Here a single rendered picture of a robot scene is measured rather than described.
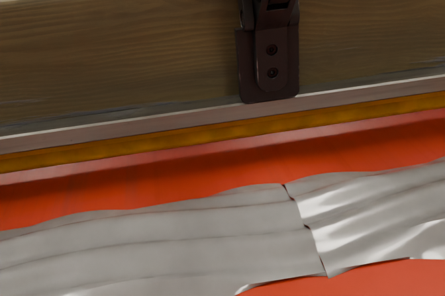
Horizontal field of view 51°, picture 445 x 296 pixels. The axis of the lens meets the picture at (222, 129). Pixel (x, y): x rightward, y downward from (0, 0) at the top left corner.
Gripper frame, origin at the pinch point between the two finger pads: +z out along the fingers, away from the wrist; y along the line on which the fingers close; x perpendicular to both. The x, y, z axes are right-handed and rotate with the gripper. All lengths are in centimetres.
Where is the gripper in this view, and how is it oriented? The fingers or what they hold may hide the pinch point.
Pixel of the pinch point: (256, 50)
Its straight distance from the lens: 27.4
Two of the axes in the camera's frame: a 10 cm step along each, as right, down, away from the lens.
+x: 9.8, -1.5, 1.1
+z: 0.8, 8.9, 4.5
